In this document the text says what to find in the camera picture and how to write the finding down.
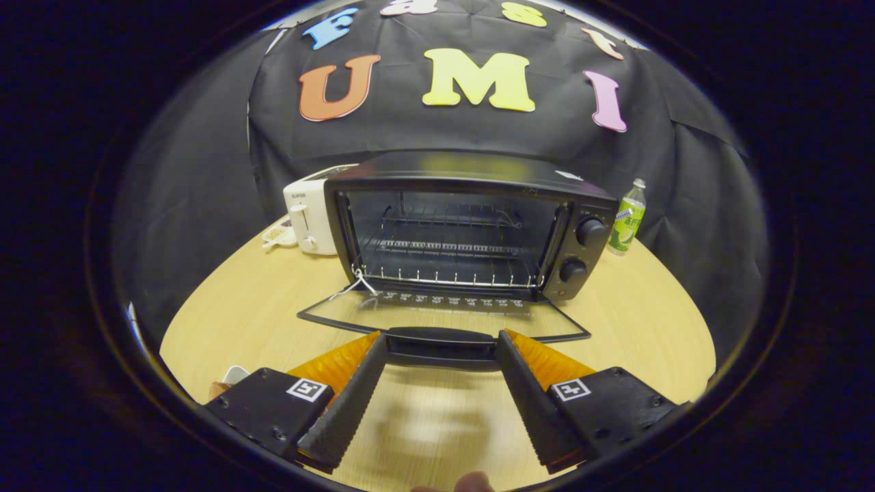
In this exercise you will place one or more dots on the small white plate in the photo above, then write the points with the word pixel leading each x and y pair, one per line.
pixel 236 374

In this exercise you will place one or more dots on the black backdrop cloth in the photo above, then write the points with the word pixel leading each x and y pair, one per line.
pixel 410 133

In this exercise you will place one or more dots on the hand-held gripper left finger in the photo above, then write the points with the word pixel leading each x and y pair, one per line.
pixel 348 410

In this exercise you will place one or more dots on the black toaster oven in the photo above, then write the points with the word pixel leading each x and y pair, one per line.
pixel 472 171

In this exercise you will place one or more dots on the green label drink bottle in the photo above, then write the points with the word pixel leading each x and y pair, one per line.
pixel 627 225

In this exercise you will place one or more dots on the small white patterned dish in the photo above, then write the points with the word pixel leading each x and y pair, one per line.
pixel 279 234

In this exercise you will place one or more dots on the white pop-up toaster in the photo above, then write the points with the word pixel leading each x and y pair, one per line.
pixel 307 219

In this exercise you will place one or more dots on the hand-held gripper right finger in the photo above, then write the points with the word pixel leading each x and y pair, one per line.
pixel 536 410

